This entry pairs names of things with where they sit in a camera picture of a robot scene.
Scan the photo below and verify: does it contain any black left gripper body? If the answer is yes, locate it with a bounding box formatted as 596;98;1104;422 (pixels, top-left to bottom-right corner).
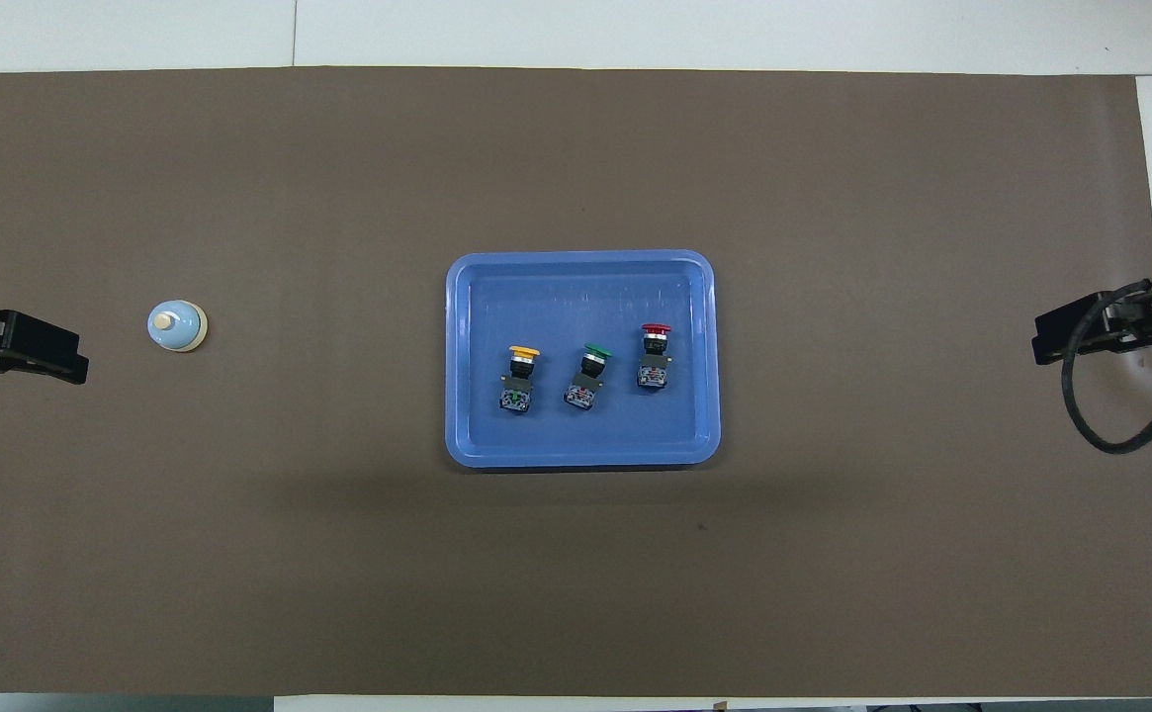
0;309;82;369

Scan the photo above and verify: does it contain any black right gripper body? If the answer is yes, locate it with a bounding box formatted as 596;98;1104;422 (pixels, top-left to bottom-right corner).
1068;276;1152;360

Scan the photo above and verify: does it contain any red mushroom push button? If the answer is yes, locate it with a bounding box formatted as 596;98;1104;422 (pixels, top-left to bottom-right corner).
635;322;676;394

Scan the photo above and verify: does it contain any yellow mushroom push button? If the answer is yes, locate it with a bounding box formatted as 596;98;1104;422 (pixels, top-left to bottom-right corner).
498;344;543;416

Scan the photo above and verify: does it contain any green mushroom push button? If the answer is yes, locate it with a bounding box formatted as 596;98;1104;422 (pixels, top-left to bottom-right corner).
563;342;614;414

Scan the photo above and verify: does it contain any light blue call bell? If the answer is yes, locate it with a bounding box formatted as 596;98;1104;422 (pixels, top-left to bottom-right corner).
147;300;209;354

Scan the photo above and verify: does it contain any blue plastic tray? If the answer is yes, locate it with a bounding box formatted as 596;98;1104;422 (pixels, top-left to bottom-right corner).
445;250;722;469

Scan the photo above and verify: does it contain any brown table mat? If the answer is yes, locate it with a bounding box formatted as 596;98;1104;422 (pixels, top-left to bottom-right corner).
0;66;1152;698

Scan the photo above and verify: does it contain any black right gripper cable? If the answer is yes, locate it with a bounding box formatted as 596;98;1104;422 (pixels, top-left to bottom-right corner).
1061;279;1152;456

